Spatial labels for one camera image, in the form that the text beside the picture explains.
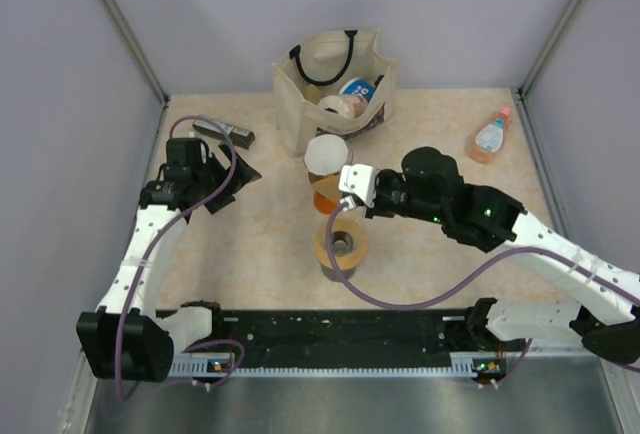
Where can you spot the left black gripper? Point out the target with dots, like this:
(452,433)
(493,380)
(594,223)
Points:
(243,176)

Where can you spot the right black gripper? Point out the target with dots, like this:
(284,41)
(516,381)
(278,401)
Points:
(375,209)

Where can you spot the pink glass dripper cone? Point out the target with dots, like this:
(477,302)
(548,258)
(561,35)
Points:
(347,161)

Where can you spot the white paper coffee filter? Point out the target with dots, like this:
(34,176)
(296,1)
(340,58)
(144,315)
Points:
(326,154)

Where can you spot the brown paper coffee filter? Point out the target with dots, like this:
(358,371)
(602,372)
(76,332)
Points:
(329,188)

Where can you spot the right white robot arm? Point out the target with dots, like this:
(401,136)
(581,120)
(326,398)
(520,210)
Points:
(603,310)

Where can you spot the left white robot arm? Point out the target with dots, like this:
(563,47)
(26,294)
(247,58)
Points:
(124,337)

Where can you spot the black rectangular box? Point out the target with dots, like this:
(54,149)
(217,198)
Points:
(220,130)

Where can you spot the orange glass carafe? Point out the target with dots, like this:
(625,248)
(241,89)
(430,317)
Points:
(323,204)

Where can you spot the grey glass carafe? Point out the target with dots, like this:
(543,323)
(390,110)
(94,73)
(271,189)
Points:
(331,274)

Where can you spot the white tape roll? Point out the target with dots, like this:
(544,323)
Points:
(346,106)

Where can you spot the pink liquid bottle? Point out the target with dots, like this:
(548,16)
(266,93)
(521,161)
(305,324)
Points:
(488,140)

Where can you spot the blue white cup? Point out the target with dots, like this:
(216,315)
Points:
(358,86)

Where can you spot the cream canvas tote bag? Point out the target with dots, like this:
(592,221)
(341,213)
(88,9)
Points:
(335,82)

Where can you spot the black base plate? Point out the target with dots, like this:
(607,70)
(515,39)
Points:
(359,338)

